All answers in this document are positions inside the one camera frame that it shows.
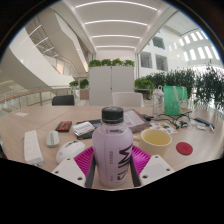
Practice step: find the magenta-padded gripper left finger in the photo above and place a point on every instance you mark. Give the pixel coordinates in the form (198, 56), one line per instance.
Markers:
(70, 171)

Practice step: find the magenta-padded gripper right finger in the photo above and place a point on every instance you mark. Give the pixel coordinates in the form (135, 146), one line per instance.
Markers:
(155, 170)

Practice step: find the purple drink bottle black cap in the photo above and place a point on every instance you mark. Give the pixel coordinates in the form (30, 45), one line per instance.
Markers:
(111, 153)

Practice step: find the pale yellow mug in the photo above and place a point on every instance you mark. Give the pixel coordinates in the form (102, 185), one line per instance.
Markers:
(156, 146)

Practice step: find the flat round red coaster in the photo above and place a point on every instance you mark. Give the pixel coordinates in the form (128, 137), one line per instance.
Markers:
(184, 148)

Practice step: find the small grey-white computer mouse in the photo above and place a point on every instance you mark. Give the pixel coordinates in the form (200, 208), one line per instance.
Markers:
(52, 138)

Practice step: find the colourful sticker sheet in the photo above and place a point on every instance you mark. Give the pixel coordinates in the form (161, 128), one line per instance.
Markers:
(163, 126)

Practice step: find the white power strip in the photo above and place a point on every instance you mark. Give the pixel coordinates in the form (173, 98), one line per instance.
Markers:
(32, 146)

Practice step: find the small black and red box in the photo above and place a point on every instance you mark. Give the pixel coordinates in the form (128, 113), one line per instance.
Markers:
(63, 126)

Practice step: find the black power adapter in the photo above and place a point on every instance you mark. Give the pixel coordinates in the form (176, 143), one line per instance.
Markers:
(147, 117)

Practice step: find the printed magazine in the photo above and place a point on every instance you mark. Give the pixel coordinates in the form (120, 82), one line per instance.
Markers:
(135, 120)

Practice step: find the black notebook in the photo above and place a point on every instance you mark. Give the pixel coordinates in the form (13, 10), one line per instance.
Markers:
(96, 122)

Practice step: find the white plastic packet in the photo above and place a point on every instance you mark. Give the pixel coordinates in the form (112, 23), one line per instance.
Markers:
(201, 127)
(212, 127)

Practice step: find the clear shaker bottle white lid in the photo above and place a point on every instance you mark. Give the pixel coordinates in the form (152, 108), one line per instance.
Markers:
(158, 101)

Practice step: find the black office chair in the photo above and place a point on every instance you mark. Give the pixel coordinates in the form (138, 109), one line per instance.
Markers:
(63, 100)

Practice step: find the green tote bag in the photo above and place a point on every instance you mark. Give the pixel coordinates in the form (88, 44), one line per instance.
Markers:
(173, 100)

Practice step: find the white paper sheet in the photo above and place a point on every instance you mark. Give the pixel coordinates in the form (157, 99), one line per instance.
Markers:
(21, 114)

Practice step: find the white chair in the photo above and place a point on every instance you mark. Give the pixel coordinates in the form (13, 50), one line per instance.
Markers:
(128, 99)

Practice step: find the planter box with plants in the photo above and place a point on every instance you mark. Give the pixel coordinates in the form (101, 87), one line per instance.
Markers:
(84, 91)

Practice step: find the glass railing wooden handrail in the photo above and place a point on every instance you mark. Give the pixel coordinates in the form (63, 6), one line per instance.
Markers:
(30, 98)

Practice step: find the green hedge plant row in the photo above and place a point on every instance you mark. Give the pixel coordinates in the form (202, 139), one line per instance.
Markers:
(193, 85)

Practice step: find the white cabinet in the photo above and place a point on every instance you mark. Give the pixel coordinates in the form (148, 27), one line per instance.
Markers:
(106, 83)

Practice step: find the green plants atop cabinet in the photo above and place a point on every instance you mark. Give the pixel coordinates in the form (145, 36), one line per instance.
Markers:
(106, 62)

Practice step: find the ceiling strip lights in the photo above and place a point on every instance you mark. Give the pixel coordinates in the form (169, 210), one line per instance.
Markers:
(115, 22)

